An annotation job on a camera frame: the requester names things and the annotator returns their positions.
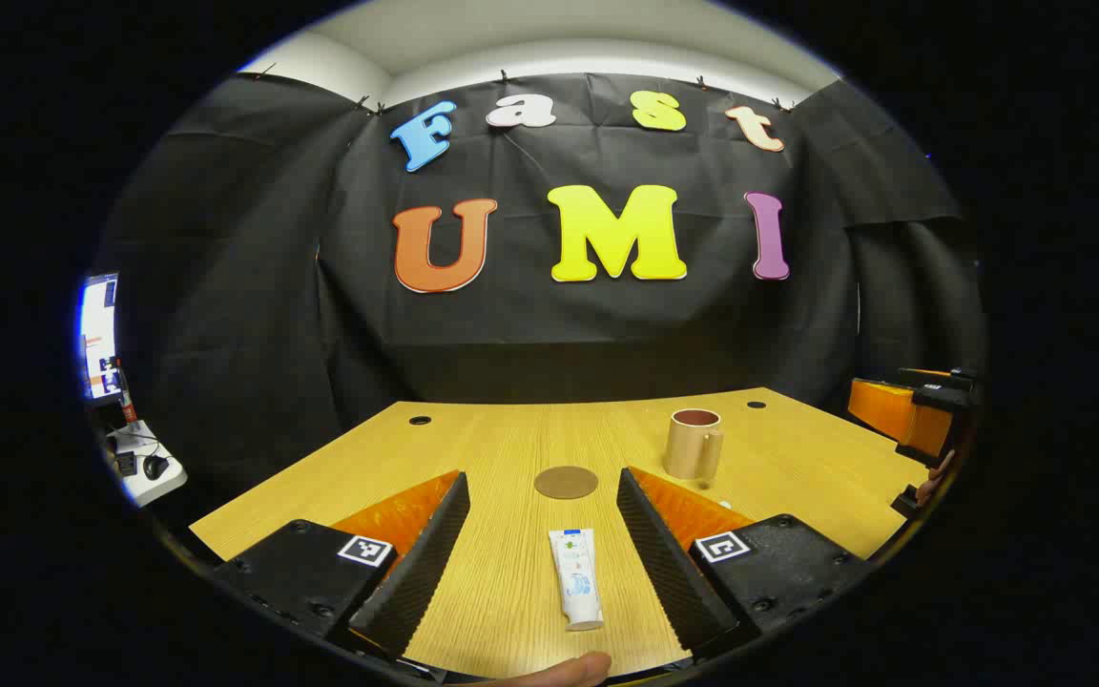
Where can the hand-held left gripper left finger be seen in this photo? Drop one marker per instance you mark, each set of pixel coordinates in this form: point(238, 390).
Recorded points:
point(416, 572)

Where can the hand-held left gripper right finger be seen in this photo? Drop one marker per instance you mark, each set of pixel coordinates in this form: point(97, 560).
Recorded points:
point(669, 572)

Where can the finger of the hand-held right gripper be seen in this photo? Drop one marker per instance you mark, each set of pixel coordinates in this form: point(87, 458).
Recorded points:
point(893, 410)

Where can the white toothpaste tube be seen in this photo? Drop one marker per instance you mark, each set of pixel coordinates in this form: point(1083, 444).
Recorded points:
point(578, 577)

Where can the beige cup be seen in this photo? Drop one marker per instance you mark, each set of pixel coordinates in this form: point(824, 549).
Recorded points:
point(691, 444)

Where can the round brown coaster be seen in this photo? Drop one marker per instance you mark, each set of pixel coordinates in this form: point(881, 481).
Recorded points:
point(566, 482)

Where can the wooden desktop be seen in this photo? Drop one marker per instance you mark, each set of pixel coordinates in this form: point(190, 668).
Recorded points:
point(511, 439)

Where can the black backdrop cloth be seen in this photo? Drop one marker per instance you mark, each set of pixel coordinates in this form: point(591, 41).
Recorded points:
point(607, 324)

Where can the white side table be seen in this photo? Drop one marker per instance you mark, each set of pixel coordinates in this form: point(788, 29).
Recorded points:
point(163, 487)

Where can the black computer mouse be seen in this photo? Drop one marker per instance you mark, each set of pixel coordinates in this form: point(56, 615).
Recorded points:
point(156, 467)

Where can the red slim object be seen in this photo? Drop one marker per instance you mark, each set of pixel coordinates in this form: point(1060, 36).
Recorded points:
point(126, 396)

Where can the computer monitor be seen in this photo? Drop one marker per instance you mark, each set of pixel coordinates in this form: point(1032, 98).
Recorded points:
point(99, 334)

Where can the black desk edge bracket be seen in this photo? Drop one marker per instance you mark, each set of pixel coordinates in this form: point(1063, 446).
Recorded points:
point(912, 504)

